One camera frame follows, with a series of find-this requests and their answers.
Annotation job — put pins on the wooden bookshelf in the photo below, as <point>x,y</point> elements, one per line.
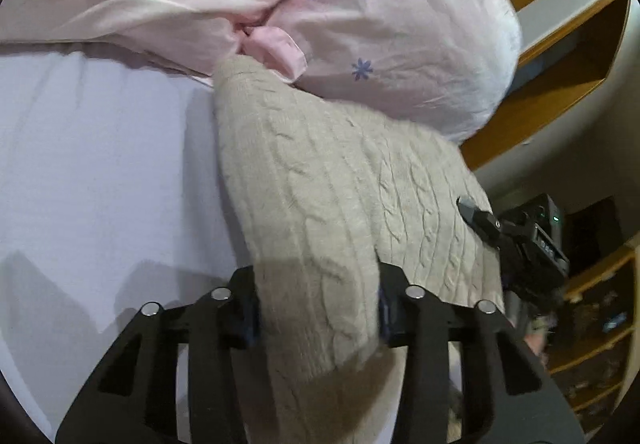
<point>595,344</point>

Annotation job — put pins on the white bed sheet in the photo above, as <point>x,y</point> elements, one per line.
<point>100,174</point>

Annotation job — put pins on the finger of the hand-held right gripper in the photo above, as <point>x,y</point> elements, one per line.
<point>481,220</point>

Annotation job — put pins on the person's right forearm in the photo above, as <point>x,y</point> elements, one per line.
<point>536,341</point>

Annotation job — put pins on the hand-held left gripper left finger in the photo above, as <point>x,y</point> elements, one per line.
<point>248,319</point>

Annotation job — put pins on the wooden headboard shelf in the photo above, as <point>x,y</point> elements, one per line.
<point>555,89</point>

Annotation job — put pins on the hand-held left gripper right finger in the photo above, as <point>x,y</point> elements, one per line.
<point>387,319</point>

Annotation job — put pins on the pink floral pillow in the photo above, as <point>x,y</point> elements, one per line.
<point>390,19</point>

